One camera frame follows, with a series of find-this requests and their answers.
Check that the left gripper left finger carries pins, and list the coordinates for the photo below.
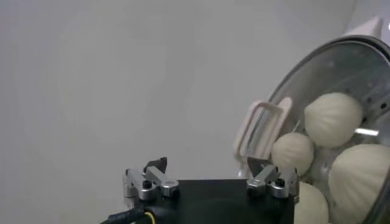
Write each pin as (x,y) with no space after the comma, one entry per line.
(166,185)

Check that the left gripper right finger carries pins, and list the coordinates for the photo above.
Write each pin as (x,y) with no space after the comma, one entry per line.
(262,182)

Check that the white steamed baozi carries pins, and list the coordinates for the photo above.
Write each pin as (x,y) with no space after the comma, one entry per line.
(292,153)
(359,182)
(310,207)
(332,118)

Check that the round glass pot lid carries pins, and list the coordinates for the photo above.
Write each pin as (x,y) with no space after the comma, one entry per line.
(281,118)

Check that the stainless steel steamer basket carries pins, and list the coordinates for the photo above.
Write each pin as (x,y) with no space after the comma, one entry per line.
(374,76)

